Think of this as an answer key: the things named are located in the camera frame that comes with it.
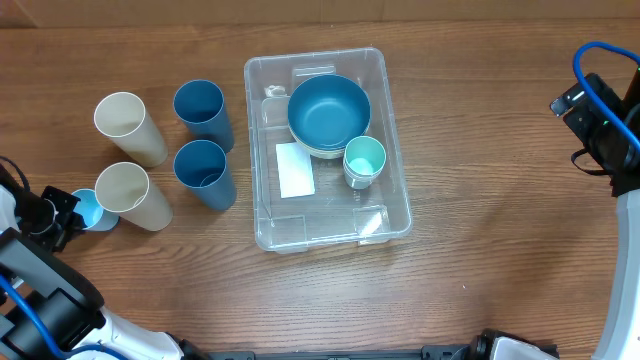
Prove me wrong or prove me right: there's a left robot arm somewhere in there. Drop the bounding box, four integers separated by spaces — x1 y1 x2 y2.
1 158 210 360

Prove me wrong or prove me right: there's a large cream bowl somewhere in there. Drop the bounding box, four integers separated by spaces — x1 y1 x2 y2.
289 128 358 160

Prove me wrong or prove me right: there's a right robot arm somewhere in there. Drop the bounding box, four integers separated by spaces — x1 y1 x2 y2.
550 73 639 360

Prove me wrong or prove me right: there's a grey small cup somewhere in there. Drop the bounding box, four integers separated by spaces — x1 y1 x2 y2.
344 169 375 190

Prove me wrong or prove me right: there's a clear plastic storage bin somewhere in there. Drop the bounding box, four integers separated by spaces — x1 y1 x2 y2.
244 48 412 254

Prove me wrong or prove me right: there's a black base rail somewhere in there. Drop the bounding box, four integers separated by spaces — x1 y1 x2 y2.
207 345 486 360

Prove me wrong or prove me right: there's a blue tall cup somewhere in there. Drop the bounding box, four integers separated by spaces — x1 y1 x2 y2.
173 139 237 211
173 79 235 153

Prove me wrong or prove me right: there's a blue bowl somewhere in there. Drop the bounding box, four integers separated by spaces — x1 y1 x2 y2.
287 74 372 151

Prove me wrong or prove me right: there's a light blue small cup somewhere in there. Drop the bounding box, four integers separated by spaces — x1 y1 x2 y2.
72 188 120 232

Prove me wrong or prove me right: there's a blue tall cup rear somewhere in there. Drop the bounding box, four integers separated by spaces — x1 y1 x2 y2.
173 79 235 153

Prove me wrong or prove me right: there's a cream tall cup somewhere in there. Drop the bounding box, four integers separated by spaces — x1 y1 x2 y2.
94 162 173 231
93 92 168 167

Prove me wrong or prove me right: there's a cream tall cup front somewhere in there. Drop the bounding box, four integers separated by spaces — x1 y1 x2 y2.
94 162 173 231

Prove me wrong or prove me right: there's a mint green small cup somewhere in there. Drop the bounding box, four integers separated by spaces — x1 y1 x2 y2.
343 136 387 168

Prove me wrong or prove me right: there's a blue tall cup front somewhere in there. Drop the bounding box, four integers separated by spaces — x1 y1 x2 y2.
173 139 237 211

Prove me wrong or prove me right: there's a white label in bin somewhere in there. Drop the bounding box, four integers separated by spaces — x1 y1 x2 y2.
276 142 315 198

